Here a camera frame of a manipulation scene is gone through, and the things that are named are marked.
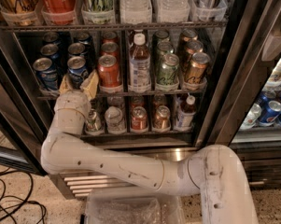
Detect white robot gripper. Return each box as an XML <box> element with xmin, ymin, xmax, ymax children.
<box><xmin>54</xmin><ymin>70</ymin><xmax>99</xmax><ymax>117</ymax></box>

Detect blue pepsi can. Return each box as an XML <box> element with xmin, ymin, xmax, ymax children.
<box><xmin>42</xmin><ymin>32</ymin><xmax>62</xmax><ymax>46</ymax></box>
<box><xmin>67</xmin><ymin>56</ymin><xmax>89</xmax><ymax>89</ymax></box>
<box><xmin>33</xmin><ymin>57</ymin><xmax>58</xmax><ymax>91</ymax></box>
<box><xmin>40</xmin><ymin>44</ymin><xmax>61</xmax><ymax>61</ymax></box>

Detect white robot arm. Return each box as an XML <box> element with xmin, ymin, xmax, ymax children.
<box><xmin>41</xmin><ymin>73</ymin><xmax>259</xmax><ymax>224</ymax></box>

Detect blue pepsi can left front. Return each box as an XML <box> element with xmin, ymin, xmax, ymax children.
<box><xmin>33</xmin><ymin>57</ymin><xmax>58</xmax><ymax>91</ymax></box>

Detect red coke can front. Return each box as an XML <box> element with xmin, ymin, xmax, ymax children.
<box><xmin>97</xmin><ymin>55</ymin><xmax>121</xmax><ymax>88</ymax></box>

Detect red coke can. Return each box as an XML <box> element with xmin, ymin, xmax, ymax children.
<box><xmin>102</xmin><ymin>31</ymin><xmax>119</xmax><ymax>43</ymax></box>
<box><xmin>100</xmin><ymin>42</ymin><xmax>119</xmax><ymax>57</ymax></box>
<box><xmin>97</xmin><ymin>55</ymin><xmax>121</xmax><ymax>88</ymax></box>

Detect blue pepsi can column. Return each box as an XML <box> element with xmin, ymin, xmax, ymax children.
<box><xmin>67</xmin><ymin>43</ymin><xmax>89</xmax><ymax>59</ymax></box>
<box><xmin>74</xmin><ymin>32</ymin><xmax>93</xmax><ymax>46</ymax></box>

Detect blue pepsi can left middle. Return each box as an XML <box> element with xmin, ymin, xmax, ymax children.
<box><xmin>40</xmin><ymin>44</ymin><xmax>61</xmax><ymax>61</ymax></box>

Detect red coke can middle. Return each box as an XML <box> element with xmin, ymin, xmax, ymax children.
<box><xmin>100</xmin><ymin>42</ymin><xmax>119</xmax><ymax>57</ymax></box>

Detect clear water bottle bottom shelf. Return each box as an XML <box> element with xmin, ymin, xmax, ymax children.
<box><xmin>105</xmin><ymin>106</ymin><xmax>126</xmax><ymax>134</ymax></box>

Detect blue pepsi can left rear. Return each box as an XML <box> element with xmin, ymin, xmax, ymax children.
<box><xmin>42</xmin><ymin>32</ymin><xmax>62</xmax><ymax>46</ymax></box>

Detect red coke can rear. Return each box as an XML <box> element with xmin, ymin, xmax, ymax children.
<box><xmin>102</xmin><ymin>31</ymin><xmax>119</xmax><ymax>43</ymax></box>

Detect red can bottom shelf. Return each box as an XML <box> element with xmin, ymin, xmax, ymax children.
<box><xmin>131</xmin><ymin>106</ymin><xmax>148</xmax><ymax>131</ymax></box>

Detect green tall can top shelf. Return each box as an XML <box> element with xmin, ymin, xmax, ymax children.
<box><xmin>81</xmin><ymin>0</ymin><xmax>115</xmax><ymax>24</ymax></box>

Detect large coca-cola can top shelf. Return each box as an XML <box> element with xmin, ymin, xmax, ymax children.
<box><xmin>43</xmin><ymin>0</ymin><xmax>76</xmax><ymax>25</ymax></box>

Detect gold can bottom shelf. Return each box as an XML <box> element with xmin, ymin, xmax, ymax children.
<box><xmin>153</xmin><ymin>105</ymin><xmax>170</xmax><ymax>130</ymax></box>

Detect green can front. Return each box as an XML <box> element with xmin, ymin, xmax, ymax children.
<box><xmin>157</xmin><ymin>53</ymin><xmax>179</xmax><ymax>85</ymax></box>

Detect green can middle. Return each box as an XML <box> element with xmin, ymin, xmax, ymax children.
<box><xmin>156</xmin><ymin>41</ymin><xmax>175</xmax><ymax>58</ymax></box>

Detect green can rear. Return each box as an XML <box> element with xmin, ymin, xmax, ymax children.
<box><xmin>153</xmin><ymin>30</ymin><xmax>170</xmax><ymax>43</ymax></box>

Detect gold tall can top shelf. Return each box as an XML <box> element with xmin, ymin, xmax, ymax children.
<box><xmin>0</xmin><ymin>0</ymin><xmax>40</xmax><ymax>26</ymax></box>

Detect stainless fridge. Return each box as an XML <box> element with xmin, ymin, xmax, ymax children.
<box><xmin>0</xmin><ymin>0</ymin><xmax>281</xmax><ymax>187</ymax></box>

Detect tea bottle bottom shelf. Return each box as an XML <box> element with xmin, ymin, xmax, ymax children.
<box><xmin>175</xmin><ymin>95</ymin><xmax>196</xmax><ymax>131</ymax></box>

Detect gold can front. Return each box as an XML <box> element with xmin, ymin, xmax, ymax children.
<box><xmin>184</xmin><ymin>52</ymin><xmax>210</xmax><ymax>84</ymax></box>

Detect gold can rear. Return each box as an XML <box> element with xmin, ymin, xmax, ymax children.
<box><xmin>179</xmin><ymin>29</ymin><xmax>198</xmax><ymax>44</ymax></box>

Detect gold can middle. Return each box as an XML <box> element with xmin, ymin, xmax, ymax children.
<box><xmin>182</xmin><ymin>40</ymin><xmax>204</xmax><ymax>60</ymax></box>

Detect right fridge glass door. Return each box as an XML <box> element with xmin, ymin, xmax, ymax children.
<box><xmin>206</xmin><ymin>0</ymin><xmax>281</xmax><ymax>145</ymax></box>

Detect silver can right fridge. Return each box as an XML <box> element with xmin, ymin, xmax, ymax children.
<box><xmin>240</xmin><ymin>104</ymin><xmax>261</xmax><ymax>130</ymax></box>

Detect blue pepsi can right fridge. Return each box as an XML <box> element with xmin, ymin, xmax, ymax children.
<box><xmin>259</xmin><ymin>100</ymin><xmax>281</xmax><ymax>126</ymax></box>

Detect brown tea bottle white cap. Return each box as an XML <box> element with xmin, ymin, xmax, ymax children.
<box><xmin>129</xmin><ymin>33</ymin><xmax>151</xmax><ymax>92</ymax></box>

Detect clear water bottle top left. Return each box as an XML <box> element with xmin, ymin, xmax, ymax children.
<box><xmin>119</xmin><ymin>0</ymin><xmax>152</xmax><ymax>24</ymax></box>

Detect clear plastic bin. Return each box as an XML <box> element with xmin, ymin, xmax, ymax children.
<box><xmin>84</xmin><ymin>187</ymin><xmax>185</xmax><ymax>224</ymax></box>

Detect clear water bottle top right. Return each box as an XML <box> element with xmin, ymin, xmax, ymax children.
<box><xmin>153</xmin><ymin>0</ymin><xmax>190</xmax><ymax>22</ymax></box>

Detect black cables on floor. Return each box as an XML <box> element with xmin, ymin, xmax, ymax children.
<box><xmin>0</xmin><ymin>161</ymin><xmax>48</xmax><ymax>224</ymax></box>

